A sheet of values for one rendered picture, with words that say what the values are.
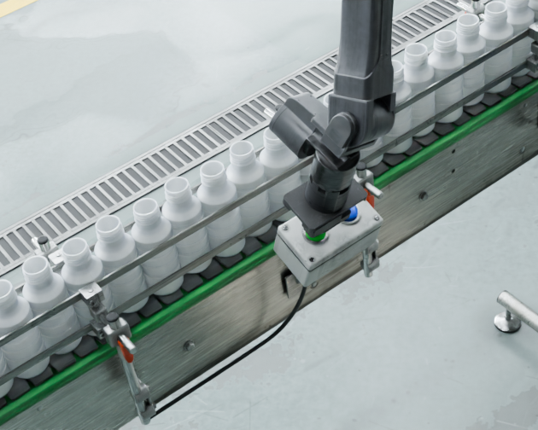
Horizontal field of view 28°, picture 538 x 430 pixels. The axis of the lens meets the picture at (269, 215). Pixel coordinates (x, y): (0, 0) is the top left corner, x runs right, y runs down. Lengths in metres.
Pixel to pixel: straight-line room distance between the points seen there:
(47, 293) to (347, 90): 0.52
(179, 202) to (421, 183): 0.49
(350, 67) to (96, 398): 0.66
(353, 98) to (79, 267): 0.47
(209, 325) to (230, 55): 2.27
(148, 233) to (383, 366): 1.33
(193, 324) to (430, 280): 1.40
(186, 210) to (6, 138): 2.19
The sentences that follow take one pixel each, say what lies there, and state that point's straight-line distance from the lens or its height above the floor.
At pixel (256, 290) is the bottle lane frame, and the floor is 0.93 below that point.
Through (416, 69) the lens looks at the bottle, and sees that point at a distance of 1.79.
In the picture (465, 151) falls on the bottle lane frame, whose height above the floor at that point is 0.95.
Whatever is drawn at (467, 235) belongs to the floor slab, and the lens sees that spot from 3.11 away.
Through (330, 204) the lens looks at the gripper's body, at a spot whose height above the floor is 1.22.
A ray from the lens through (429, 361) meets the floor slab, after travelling 2.80.
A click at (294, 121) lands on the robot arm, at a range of 1.39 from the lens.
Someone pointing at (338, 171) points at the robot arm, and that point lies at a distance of 1.36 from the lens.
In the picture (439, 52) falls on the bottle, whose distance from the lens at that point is 1.82.
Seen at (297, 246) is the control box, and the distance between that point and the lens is 1.53.
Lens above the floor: 2.19
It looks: 43 degrees down
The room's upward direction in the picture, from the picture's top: 9 degrees counter-clockwise
